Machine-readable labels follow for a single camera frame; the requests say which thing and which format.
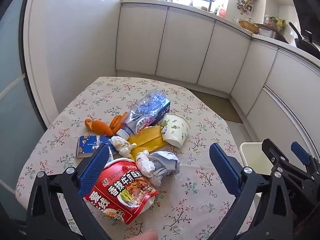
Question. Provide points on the yellow packet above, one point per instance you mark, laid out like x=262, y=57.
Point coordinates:
x=147, y=142

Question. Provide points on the white tissue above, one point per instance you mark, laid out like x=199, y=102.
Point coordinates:
x=145, y=163
x=122, y=146

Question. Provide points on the clear plastic bottle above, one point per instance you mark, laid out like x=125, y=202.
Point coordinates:
x=145, y=107

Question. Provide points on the woven basket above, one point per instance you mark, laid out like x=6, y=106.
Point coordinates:
x=247, y=26

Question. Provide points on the white kitchen cabinets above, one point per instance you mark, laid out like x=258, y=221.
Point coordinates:
x=185, y=50

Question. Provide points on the red instant noodle cup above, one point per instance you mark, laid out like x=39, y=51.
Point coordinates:
x=130, y=190

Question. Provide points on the brown floor mat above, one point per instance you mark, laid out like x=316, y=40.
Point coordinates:
x=225, y=107

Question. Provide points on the frosted glass door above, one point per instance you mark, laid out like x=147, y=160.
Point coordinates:
x=15, y=100

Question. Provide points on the dark teal box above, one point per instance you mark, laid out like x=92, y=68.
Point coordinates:
x=165, y=107

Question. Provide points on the black wok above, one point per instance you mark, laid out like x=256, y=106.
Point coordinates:
x=306, y=46

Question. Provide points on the person's left hand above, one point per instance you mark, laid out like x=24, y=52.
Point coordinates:
x=147, y=235

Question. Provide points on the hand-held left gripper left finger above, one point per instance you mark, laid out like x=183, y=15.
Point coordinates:
x=96, y=170

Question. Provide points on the snack packets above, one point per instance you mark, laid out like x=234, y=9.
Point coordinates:
x=276, y=21

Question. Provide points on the orange peel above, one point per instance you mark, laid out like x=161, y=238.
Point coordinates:
x=116, y=121
x=102, y=128

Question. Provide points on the blue biscuit box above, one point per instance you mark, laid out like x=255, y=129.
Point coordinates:
x=86, y=145

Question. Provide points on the crumpled grey paper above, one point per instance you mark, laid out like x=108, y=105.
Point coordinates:
x=165, y=165

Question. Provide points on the white plastic bin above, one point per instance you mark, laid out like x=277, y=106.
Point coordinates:
x=252, y=155

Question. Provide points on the metal cooking pot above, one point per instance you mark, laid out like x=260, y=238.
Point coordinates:
x=268, y=33

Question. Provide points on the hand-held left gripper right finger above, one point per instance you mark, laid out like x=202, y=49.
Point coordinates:
x=225, y=170

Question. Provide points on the white paper cup green print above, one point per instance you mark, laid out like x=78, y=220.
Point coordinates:
x=175, y=132

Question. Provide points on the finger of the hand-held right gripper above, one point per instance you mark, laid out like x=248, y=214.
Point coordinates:
x=271, y=152
x=301, y=153

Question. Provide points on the floral tablecloth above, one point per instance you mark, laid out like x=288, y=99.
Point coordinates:
x=100, y=100

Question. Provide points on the black range hood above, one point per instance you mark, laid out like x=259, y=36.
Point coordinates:
x=306, y=7

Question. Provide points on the red bottle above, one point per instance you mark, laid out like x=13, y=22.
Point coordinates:
x=222, y=11

